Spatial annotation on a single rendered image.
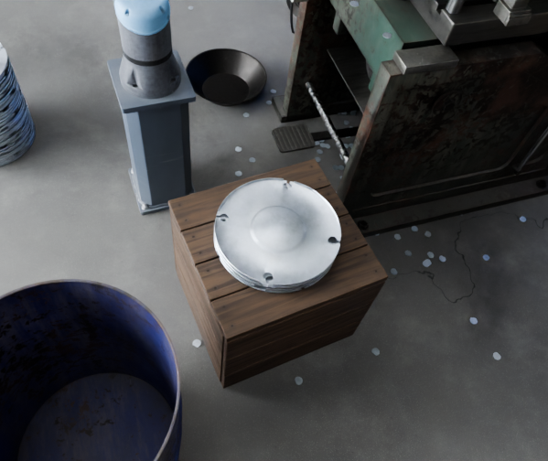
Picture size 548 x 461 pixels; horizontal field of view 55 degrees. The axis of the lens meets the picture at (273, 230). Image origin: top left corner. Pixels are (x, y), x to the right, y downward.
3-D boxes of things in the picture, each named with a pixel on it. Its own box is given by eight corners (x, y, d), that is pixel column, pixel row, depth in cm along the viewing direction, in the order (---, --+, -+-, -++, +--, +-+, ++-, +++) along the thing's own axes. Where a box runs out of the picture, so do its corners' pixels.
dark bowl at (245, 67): (196, 123, 187) (196, 109, 181) (177, 68, 202) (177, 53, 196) (275, 111, 195) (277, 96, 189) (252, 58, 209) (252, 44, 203)
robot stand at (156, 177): (141, 216, 163) (121, 109, 125) (128, 171, 172) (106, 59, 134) (198, 202, 168) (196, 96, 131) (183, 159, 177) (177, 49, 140)
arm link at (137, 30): (124, 64, 120) (116, 12, 109) (116, 27, 127) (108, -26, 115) (177, 58, 123) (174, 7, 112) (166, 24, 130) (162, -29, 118)
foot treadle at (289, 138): (279, 162, 166) (281, 151, 162) (269, 139, 171) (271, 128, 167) (438, 133, 181) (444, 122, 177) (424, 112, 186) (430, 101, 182)
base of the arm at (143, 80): (127, 103, 127) (122, 70, 119) (114, 63, 134) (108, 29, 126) (188, 92, 131) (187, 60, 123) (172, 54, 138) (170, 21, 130)
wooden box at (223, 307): (222, 389, 136) (226, 339, 107) (175, 270, 154) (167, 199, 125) (353, 334, 148) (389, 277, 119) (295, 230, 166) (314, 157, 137)
